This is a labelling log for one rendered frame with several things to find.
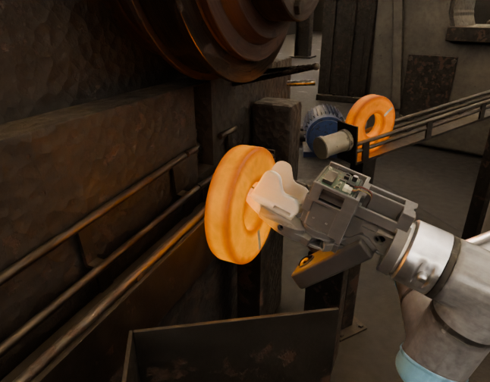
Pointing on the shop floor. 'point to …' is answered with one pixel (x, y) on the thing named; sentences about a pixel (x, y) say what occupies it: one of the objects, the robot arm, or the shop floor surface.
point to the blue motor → (319, 126)
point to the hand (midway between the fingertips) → (244, 191)
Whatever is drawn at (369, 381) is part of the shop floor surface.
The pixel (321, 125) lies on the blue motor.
